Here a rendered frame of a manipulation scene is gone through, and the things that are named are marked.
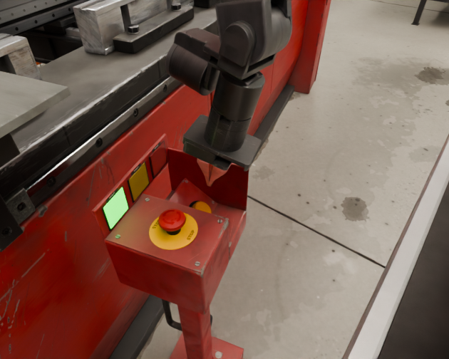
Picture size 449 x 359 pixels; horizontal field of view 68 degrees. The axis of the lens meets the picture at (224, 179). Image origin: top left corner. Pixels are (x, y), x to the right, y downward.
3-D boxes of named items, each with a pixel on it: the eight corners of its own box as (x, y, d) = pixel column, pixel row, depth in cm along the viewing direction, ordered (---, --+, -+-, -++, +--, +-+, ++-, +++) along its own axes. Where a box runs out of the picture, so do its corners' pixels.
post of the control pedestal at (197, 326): (205, 377, 95) (194, 268, 59) (188, 369, 96) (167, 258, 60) (213, 357, 99) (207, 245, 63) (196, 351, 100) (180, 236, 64)
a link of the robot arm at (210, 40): (254, 31, 33) (290, 19, 39) (165, -15, 36) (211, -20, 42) (223, 129, 41) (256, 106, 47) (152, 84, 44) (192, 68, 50)
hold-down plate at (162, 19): (133, 54, 76) (131, 40, 74) (114, 50, 78) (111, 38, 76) (194, 17, 97) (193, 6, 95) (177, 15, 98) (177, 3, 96)
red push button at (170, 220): (179, 246, 48) (177, 230, 46) (155, 238, 50) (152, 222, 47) (192, 226, 51) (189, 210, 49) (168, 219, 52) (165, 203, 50)
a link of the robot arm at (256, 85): (253, 85, 38) (276, 70, 41) (204, 58, 39) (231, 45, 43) (237, 132, 43) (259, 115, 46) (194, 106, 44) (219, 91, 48)
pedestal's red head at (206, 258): (205, 316, 52) (199, 246, 40) (118, 283, 57) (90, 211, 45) (246, 225, 66) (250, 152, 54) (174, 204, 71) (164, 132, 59)
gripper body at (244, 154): (199, 122, 52) (207, 81, 47) (259, 149, 51) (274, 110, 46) (180, 146, 48) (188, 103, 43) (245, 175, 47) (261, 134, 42)
